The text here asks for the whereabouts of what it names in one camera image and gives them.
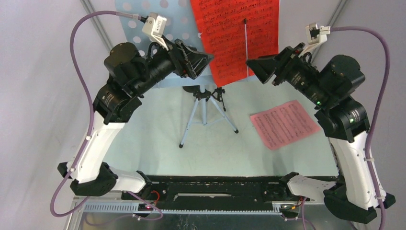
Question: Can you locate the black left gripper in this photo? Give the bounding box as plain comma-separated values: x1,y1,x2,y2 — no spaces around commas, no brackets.
132,34,214,96

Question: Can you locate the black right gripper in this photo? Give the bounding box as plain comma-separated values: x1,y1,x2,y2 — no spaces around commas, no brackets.
245,43,331,108

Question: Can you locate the red sheet music page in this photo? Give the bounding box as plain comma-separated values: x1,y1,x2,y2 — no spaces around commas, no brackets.
190,0,280,87

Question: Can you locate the pink sheet music page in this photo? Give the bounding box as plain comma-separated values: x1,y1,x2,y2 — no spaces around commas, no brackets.
250,100,321,150

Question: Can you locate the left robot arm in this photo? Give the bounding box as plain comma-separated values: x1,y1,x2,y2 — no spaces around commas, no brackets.
58,39,214,200

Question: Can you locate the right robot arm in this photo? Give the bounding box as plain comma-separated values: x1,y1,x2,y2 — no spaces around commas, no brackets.
246,43,396,224

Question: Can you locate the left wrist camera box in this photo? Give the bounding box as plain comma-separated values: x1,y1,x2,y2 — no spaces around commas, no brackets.
142,12,169,51

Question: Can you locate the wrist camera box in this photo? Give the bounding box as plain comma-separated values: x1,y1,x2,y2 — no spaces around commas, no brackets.
142,12,169,51
299,23,331,57

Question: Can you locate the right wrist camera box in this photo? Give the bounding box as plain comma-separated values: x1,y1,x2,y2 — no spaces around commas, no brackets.
299,23,331,57

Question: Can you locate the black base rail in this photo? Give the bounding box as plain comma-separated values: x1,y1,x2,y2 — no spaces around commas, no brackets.
137,175,301,212

